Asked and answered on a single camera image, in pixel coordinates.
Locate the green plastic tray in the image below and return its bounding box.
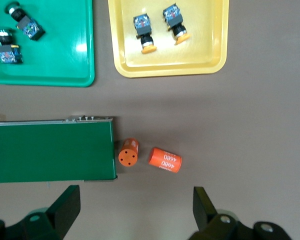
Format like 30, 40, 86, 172
0, 0, 96, 88

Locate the yellow plastic tray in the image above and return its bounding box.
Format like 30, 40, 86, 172
107, 0, 230, 79

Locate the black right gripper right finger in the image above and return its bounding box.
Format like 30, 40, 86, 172
188, 186, 293, 240

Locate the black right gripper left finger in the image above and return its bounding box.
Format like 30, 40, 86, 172
0, 184, 81, 240

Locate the green conveyor belt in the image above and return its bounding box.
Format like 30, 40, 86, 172
0, 115, 119, 184

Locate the yellow push button switch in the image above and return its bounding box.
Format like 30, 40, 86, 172
132, 13, 158, 55
161, 2, 192, 47

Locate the orange printed cylinder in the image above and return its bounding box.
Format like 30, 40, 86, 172
147, 146, 183, 174
118, 137, 140, 168

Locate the green push button switch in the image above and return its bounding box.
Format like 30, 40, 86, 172
0, 26, 24, 65
4, 1, 46, 42

